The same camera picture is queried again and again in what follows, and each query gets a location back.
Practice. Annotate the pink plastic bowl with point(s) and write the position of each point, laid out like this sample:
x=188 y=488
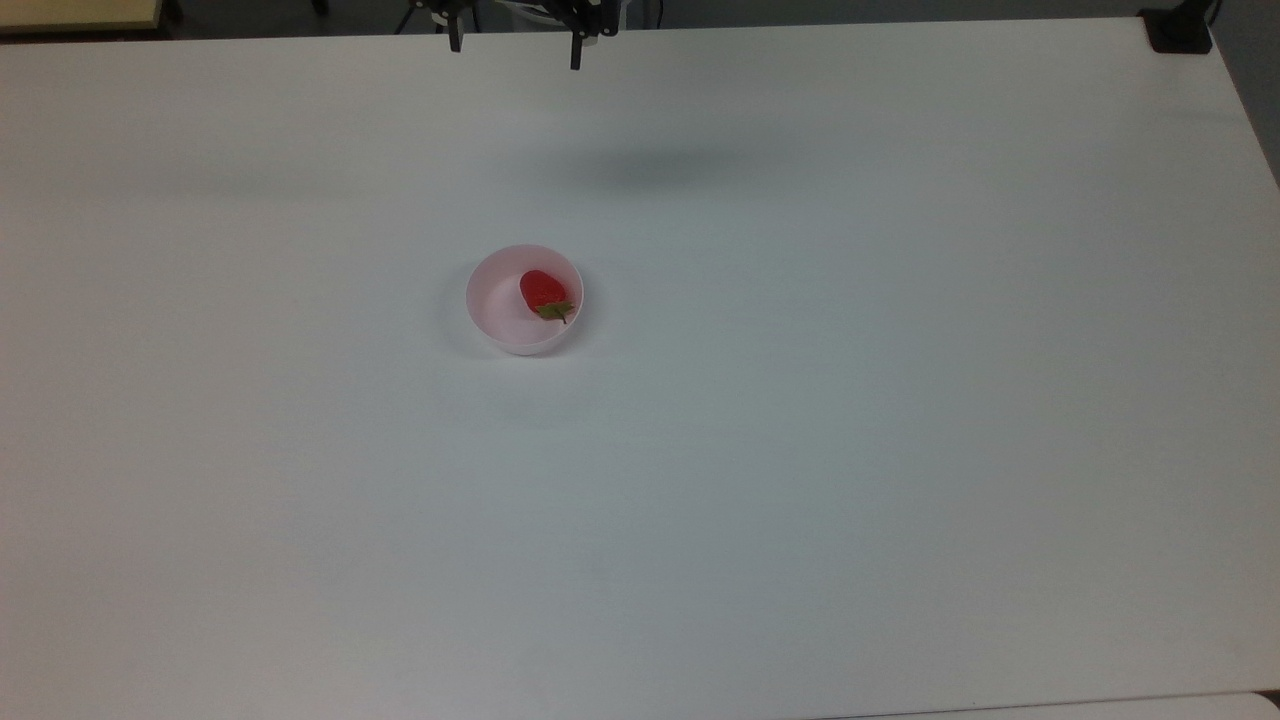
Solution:
x=500 y=320

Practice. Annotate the red strawberry with green leaves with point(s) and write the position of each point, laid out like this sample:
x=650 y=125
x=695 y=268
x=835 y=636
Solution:
x=543 y=290

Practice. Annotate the black clamp mount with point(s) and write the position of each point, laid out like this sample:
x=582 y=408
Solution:
x=1178 y=32

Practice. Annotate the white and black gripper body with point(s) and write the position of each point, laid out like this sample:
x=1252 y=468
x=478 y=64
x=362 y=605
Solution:
x=590 y=14

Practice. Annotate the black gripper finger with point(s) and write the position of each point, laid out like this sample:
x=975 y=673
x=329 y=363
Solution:
x=455 y=35
x=577 y=50

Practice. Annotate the yellowish wooden furniture top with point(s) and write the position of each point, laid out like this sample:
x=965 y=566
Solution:
x=75 y=12

